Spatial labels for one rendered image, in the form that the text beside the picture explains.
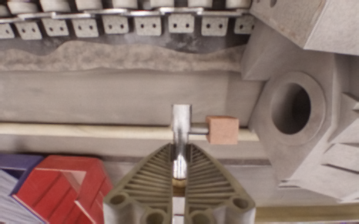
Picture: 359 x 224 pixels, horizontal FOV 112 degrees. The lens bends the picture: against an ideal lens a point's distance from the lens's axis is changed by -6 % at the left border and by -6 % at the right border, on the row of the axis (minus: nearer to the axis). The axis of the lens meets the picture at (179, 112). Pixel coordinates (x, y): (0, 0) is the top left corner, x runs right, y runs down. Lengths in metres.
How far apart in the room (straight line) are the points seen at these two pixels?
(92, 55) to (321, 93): 0.41
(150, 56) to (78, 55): 0.17
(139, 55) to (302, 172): 0.36
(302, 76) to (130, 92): 0.33
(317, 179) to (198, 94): 0.26
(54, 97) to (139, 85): 0.24
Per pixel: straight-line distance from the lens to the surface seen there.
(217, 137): 0.17
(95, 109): 0.42
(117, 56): 0.35
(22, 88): 0.53
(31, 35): 0.44
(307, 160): 0.26
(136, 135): 0.38
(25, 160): 0.68
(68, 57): 0.41
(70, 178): 0.71
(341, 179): 0.32
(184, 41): 0.32
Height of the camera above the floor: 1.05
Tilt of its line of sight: 59 degrees down
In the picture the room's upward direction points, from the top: 177 degrees counter-clockwise
